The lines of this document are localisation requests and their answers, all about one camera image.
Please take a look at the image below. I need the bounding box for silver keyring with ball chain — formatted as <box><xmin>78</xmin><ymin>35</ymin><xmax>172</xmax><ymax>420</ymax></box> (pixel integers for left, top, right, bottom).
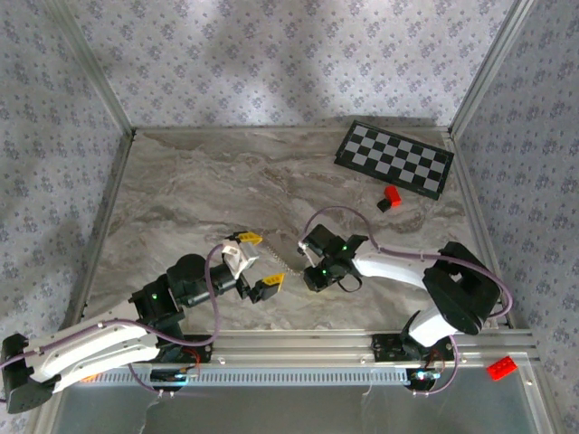
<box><xmin>260</xmin><ymin>237</ymin><xmax>303</xmax><ymax>277</ymax></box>

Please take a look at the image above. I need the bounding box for small circuit board green light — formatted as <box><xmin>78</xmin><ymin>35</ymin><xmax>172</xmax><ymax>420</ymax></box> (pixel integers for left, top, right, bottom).
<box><xmin>409</xmin><ymin>368</ymin><xmax>442</xmax><ymax>385</ymax></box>
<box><xmin>149</xmin><ymin>366</ymin><xmax>201</xmax><ymax>385</ymax></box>

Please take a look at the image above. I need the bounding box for black grey checkerboard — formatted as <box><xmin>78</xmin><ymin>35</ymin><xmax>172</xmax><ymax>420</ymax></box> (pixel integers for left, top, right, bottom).
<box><xmin>333</xmin><ymin>118</ymin><xmax>455</xmax><ymax>202</ymax></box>

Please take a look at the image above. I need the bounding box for grey metal shelf plate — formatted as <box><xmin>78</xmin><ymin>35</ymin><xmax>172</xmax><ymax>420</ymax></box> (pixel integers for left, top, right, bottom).
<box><xmin>43</xmin><ymin>366</ymin><xmax>560</xmax><ymax>434</ymax></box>

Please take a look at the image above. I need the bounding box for red toy brick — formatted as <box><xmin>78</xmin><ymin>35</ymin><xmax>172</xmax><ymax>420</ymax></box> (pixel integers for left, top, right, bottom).
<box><xmin>486</xmin><ymin>355</ymin><xmax>519</xmax><ymax>382</ymax></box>

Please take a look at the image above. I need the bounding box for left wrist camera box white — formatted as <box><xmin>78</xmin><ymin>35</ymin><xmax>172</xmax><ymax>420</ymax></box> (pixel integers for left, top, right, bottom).
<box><xmin>220</xmin><ymin>239</ymin><xmax>261</xmax><ymax>278</ymax></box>

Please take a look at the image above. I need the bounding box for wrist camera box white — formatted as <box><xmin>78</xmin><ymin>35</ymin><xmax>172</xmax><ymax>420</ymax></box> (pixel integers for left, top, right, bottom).
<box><xmin>220</xmin><ymin>239</ymin><xmax>261</xmax><ymax>278</ymax></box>
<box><xmin>297</xmin><ymin>241</ymin><xmax>320</xmax><ymax>268</ymax></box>

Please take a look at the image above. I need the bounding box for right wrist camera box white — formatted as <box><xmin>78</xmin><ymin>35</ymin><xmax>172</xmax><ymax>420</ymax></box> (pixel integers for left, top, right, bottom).
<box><xmin>297</xmin><ymin>241</ymin><xmax>320</xmax><ymax>268</ymax></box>

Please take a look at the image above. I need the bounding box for purple cable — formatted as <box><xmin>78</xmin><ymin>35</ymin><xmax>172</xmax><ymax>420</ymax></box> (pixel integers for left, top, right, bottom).
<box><xmin>0</xmin><ymin>243</ymin><xmax>227</xmax><ymax>399</ymax></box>
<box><xmin>298</xmin><ymin>205</ymin><xmax>515</xmax><ymax>399</ymax></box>

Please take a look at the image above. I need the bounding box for wide aluminium mounting rail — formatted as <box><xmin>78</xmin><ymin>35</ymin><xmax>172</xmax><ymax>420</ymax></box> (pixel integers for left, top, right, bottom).
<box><xmin>48</xmin><ymin>329</ymin><xmax>542</xmax><ymax>366</ymax></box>

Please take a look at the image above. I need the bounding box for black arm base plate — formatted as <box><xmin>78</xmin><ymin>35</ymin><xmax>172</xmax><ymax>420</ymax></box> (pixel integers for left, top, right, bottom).
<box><xmin>371</xmin><ymin>333</ymin><xmax>456</xmax><ymax>363</ymax></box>
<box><xmin>135</xmin><ymin>333</ymin><xmax>214</xmax><ymax>364</ymax></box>

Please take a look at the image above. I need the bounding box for grey slotted cable duct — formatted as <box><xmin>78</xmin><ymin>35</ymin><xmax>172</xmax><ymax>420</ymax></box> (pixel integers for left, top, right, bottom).
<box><xmin>97</xmin><ymin>364</ymin><xmax>411</xmax><ymax>388</ymax></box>

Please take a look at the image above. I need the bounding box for aluminium frame rail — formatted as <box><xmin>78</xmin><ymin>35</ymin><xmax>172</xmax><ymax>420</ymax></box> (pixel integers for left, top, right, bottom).
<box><xmin>61</xmin><ymin>130</ymin><xmax>137</xmax><ymax>334</ymax></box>
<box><xmin>133</xmin><ymin>126</ymin><xmax>453</xmax><ymax>135</ymax></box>
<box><xmin>445</xmin><ymin>130</ymin><xmax>515</xmax><ymax>329</ymax></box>

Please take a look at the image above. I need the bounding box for aluminium frame post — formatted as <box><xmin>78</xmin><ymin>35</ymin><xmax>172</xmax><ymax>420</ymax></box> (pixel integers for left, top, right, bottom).
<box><xmin>43</xmin><ymin>0</ymin><xmax>138</xmax><ymax>139</ymax></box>

